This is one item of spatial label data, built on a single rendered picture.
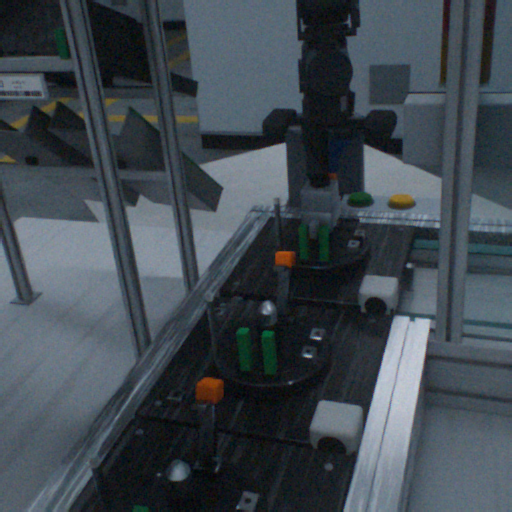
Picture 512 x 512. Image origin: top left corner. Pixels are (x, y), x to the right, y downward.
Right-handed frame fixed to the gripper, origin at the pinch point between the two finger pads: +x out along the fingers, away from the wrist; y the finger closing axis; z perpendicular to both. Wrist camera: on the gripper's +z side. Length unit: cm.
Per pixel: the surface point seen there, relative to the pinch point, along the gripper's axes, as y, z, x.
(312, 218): 0.1, -10.8, 4.7
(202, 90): 149, 286, 75
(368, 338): -10.4, -26.7, 12.1
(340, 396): -9.4, -37.6, 12.0
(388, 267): -10.1, -9.4, 12.4
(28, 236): 67, 10, 24
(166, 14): 364, 685, 102
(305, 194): 1.1, -10.1, 1.5
